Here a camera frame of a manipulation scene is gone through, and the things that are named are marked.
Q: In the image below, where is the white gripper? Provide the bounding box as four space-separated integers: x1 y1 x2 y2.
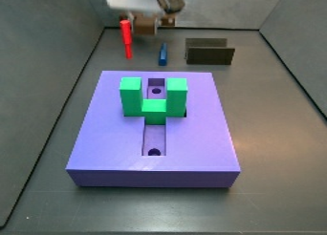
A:
104 0 186 17

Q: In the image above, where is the red peg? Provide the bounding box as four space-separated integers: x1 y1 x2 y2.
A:
120 20 133 59

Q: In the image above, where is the blue peg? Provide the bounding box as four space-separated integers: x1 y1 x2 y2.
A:
158 43 166 66

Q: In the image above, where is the green U-shaped block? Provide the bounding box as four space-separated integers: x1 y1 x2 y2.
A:
118 77 188 125

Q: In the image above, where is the purple base block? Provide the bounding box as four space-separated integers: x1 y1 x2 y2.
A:
66 71 240 188

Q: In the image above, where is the black angle bracket fixture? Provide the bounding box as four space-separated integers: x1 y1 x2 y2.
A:
185 38 234 65

